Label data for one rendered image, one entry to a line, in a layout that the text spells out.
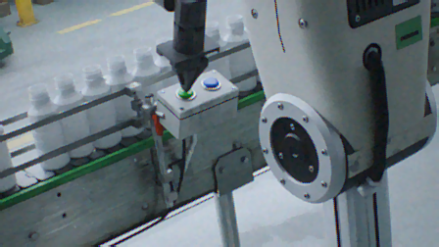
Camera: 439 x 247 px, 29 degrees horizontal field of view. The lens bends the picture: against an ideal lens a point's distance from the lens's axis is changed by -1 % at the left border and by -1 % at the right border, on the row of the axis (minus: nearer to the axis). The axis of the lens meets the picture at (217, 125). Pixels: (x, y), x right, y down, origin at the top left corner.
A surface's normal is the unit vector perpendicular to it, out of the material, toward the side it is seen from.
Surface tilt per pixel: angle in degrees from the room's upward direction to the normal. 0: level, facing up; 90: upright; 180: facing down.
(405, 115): 90
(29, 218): 90
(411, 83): 90
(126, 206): 90
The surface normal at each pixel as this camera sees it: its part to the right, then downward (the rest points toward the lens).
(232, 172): 0.60, 0.23
